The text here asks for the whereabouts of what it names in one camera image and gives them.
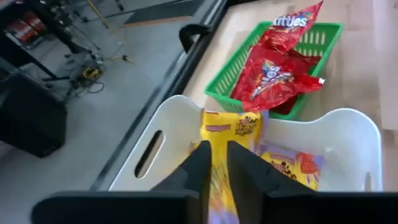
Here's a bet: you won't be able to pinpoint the black tripod stand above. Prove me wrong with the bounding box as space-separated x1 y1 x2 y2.
27 0 102 82

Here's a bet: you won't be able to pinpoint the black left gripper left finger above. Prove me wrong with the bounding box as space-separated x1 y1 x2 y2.
151 140 213 224

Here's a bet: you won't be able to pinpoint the red boxes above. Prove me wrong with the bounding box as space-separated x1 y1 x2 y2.
6 11 47 41

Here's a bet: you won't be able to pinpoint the red Skittles pack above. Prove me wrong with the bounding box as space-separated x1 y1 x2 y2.
269 95 300 116
230 45 326 113
258 1 325 54

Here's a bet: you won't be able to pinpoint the yellow Sour Patch pack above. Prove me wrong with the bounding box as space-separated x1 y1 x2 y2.
198 109 265 224
256 142 326 191

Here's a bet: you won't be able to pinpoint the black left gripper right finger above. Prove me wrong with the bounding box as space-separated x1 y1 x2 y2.
227 140 315 224

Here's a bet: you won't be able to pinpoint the large black case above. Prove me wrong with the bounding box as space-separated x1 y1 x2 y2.
0 73 68 158

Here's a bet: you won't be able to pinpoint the black aluminium table frame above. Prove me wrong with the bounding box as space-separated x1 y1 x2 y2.
89 0 233 191

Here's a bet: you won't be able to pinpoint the yellow stick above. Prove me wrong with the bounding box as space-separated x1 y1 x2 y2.
86 0 110 29

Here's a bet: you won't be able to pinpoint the green plastic mesh basket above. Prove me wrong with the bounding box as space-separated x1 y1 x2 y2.
203 20 345 122

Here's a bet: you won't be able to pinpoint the yellow coiled cable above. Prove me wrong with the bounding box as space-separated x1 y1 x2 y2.
81 67 103 81

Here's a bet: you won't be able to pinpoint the black mat orange stripe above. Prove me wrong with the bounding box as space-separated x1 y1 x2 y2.
124 0 206 27

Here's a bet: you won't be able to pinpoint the white plastic bin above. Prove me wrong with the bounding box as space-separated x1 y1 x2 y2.
108 94 384 193

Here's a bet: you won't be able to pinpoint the black frame clamp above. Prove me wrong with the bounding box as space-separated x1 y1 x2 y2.
178 23 213 53

